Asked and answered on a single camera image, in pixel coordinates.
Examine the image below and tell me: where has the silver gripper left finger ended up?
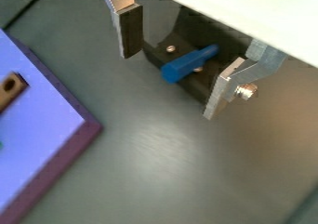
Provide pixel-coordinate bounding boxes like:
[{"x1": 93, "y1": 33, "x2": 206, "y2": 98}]
[{"x1": 105, "y1": 0, "x2": 144, "y2": 59}]

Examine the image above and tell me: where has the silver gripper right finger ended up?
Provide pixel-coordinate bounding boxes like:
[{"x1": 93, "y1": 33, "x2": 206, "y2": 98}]
[{"x1": 204, "y1": 39, "x2": 288, "y2": 119}]

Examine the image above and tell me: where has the blue peg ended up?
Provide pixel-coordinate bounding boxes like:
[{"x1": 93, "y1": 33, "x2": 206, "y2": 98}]
[{"x1": 161, "y1": 45, "x2": 220, "y2": 84}]

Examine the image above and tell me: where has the purple base block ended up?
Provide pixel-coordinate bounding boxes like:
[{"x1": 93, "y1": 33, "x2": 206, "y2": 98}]
[{"x1": 0, "y1": 30, "x2": 102, "y2": 224}]

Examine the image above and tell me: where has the brown L-shaped bracket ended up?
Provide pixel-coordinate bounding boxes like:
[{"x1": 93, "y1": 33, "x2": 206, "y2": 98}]
[{"x1": 0, "y1": 72, "x2": 29, "y2": 114}]

